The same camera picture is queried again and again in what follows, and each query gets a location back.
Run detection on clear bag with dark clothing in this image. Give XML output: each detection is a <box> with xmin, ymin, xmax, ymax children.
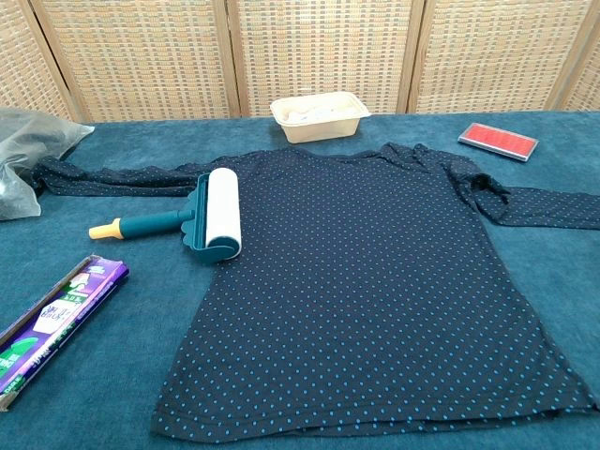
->
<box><xmin>0</xmin><ymin>107</ymin><xmax>96</xmax><ymax>221</ymax></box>

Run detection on red flat box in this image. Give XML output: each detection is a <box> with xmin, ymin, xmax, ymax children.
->
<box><xmin>457</xmin><ymin>122</ymin><xmax>540</xmax><ymax>163</ymax></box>

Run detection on white crumpled packet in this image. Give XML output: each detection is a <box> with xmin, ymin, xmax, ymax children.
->
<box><xmin>286</xmin><ymin>105</ymin><xmax>339</xmax><ymax>125</ymax></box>

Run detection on teal carpet table cover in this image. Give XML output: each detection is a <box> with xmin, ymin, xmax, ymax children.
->
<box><xmin>0</xmin><ymin>110</ymin><xmax>600</xmax><ymax>450</ymax></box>

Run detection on dark dotted long-sleeve shirt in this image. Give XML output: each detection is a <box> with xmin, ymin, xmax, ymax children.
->
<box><xmin>32</xmin><ymin>142</ymin><xmax>600</xmax><ymax>445</ymax></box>

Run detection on beige plastic tray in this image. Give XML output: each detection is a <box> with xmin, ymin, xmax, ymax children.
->
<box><xmin>269</xmin><ymin>91</ymin><xmax>373</xmax><ymax>144</ymax></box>

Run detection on teal lint roller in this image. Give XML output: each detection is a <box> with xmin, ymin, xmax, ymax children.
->
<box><xmin>88</xmin><ymin>167</ymin><xmax>244</xmax><ymax>266</ymax></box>

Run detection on purple long cardboard box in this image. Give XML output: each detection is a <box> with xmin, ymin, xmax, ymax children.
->
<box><xmin>0</xmin><ymin>254</ymin><xmax>129</xmax><ymax>413</ymax></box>

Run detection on woven bamboo folding screen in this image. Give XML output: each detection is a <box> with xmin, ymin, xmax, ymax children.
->
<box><xmin>0</xmin><ymin>0</ymin><xmax>600</xmax><ymax>124</ymax></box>

